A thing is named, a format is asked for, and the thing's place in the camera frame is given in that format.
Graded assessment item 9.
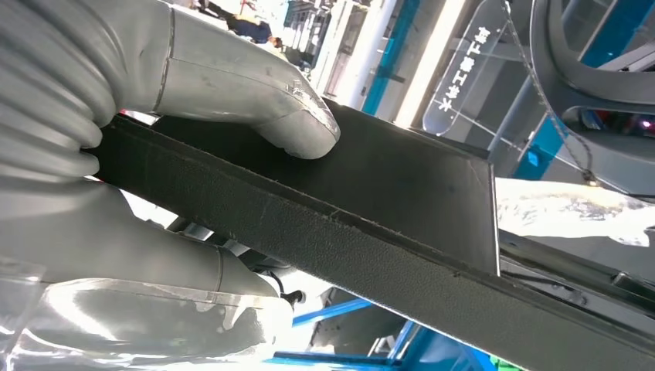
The thin metal chain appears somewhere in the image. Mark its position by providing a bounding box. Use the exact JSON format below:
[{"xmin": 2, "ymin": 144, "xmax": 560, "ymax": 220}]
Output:
[{"xmin": 500, "ymin": 0, "xmax": 601, "ymax": 186}]

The clear acrylic sign with characters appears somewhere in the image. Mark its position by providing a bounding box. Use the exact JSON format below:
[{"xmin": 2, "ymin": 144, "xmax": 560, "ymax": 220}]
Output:
[{"xmin": 422, "ymin": 0, "xmax": 510, "ymax": 138}]

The dark grey moulded frame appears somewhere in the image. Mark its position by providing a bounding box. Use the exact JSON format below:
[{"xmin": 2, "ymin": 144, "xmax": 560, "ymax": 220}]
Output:
[{"xmin": 529, "ymin": 0, "xmax": 655, "ymax": 117}]

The person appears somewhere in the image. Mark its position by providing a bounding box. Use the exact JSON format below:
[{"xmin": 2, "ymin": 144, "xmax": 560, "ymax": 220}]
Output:
[{"xmin": 225, "ymin": 14, "xmax": 286, "ymax": 50}]

